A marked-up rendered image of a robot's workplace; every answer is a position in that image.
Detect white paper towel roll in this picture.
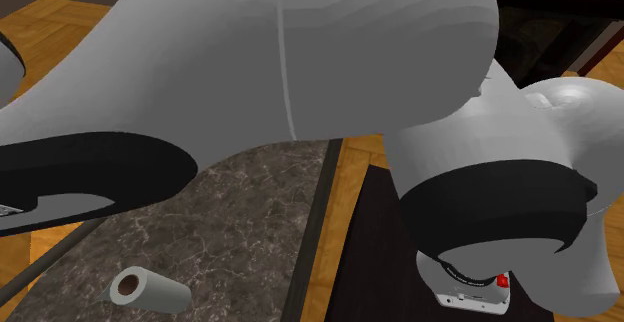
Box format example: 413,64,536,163
100,265,193,315

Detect dark wooden furniture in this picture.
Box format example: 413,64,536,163
482,0,624,89

